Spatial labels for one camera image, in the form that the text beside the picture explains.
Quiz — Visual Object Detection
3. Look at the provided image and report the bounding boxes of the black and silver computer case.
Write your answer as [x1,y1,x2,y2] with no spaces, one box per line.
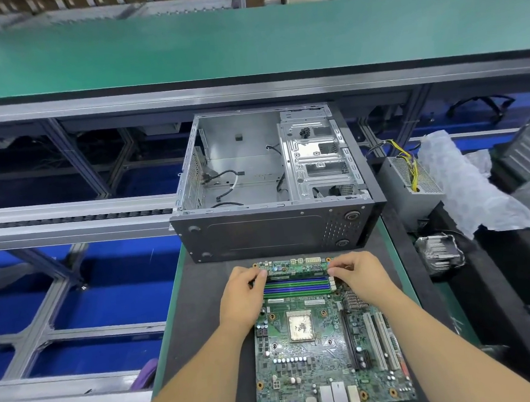
[160,98,392,266]

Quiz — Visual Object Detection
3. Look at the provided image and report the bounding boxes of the person's right forearm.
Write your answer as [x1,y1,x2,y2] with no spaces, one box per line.
[371,277,530,402]

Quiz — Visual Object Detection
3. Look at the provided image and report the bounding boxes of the small metal bracket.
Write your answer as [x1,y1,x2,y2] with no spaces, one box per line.
[476,340,515,364]

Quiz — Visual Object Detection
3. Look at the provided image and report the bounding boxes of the person's left hand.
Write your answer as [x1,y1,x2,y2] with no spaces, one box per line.
[214,263,275,341]

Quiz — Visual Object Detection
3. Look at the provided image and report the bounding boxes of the green RAM stick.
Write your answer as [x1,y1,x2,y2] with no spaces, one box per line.
[257,263,340,285]

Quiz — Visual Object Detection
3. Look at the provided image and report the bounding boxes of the small gold CPU chip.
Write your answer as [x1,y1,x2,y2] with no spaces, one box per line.
[286,311,317,342]

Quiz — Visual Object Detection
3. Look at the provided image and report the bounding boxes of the black cable loop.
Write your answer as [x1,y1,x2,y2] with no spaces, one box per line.
[445,92,519,128]

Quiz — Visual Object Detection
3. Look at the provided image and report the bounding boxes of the small purple object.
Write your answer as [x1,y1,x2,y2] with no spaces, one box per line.
[130,357,163,391]

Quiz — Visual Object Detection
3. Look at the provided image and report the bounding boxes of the green motherboard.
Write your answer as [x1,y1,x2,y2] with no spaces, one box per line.
[242,246,419,402]

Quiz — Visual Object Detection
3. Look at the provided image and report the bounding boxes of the white bubble wrap bag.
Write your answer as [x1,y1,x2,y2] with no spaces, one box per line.
[416,122,530,242]

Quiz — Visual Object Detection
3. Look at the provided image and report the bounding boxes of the grey power supply unit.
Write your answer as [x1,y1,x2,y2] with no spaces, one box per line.
[371,132,450,235]

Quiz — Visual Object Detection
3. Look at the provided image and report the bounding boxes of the person's left forearm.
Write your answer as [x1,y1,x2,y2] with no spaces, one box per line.
[110,322,258,402]

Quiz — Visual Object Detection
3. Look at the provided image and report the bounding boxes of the green conveyor belt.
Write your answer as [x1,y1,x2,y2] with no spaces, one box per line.
[0,0,530,103]

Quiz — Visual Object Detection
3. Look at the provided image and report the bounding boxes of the person's right hand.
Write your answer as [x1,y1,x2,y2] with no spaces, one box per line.
[326,247,403,313]

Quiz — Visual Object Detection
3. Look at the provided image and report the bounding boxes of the aluminium roller conveyor rail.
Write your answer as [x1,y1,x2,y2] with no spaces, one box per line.
[0,192,181,253]

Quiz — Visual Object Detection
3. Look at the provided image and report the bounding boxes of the metal heatsink cooler fan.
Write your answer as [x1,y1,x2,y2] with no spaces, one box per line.
[414,230,469,276]

